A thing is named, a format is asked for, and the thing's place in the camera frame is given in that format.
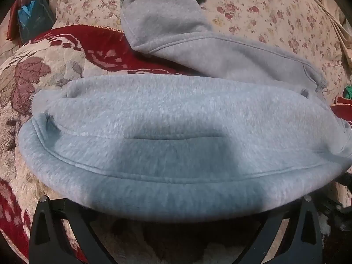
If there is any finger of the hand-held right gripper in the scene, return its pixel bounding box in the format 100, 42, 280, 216
316, 170, 352, 231

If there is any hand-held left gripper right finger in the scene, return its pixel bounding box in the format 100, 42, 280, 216
239, 195, 324, 264

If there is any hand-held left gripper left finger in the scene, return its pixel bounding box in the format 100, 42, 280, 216
29, 196, 116, 264

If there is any red floral blanket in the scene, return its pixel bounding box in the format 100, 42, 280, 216
0, 24, 275, 264

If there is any floral bed sheet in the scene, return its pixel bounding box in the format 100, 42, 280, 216
55, 0, 350, 110

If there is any blue plastic bag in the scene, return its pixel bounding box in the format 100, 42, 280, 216
17, 0, 55, 43

